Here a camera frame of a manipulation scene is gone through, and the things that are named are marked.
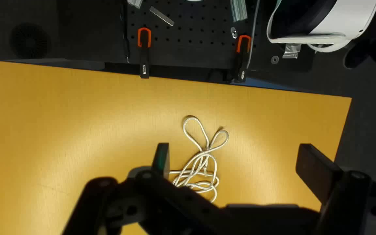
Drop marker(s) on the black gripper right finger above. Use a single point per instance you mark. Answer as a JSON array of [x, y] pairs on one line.
[[327, 174]]

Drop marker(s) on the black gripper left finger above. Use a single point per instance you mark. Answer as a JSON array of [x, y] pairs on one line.
[[153, 191]]

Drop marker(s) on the small silver packet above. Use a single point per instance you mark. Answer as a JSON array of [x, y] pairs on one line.
[[291, 50]]

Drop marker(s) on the orange black clamp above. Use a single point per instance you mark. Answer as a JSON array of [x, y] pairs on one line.
[[242, 46], [144, 39]]

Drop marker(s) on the white VR headset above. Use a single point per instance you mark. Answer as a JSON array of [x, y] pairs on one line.
[[349, 17]]

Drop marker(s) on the black pegboard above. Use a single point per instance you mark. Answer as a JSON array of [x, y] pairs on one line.
[[196, 39]]

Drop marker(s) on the silver metal strip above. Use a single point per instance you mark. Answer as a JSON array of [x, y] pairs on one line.
[[162, 16]]

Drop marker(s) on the silver metal piece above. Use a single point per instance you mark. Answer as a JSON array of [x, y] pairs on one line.
[[239, 9]]

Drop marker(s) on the round black object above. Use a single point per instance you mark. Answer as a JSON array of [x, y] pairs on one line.
[[29, 40]]

